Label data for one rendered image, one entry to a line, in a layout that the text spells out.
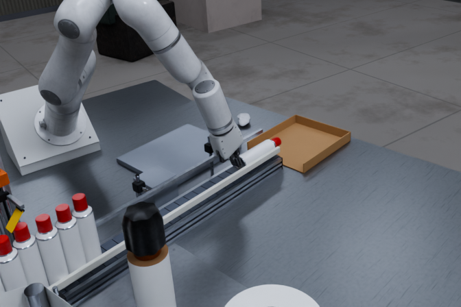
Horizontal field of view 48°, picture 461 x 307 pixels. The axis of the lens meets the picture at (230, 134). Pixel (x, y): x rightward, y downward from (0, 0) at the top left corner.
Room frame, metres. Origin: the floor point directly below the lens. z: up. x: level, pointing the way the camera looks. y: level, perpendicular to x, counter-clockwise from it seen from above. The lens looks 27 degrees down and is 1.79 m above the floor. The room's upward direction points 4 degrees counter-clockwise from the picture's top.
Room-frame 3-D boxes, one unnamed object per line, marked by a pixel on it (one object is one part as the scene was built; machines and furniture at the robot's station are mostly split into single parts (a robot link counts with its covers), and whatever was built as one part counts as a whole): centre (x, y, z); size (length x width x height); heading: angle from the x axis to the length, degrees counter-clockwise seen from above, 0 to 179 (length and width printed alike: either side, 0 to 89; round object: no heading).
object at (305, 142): (1.72, -0.26, 0.85); 0.30 x 0.26 x 0.04; 135
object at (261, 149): (1.56, -0.10, 0.91); 0.20 x 0.05 x 0.05; 135
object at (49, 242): (1.00, 0.45, 0.98); 0.05 x 0.05 x 0.20
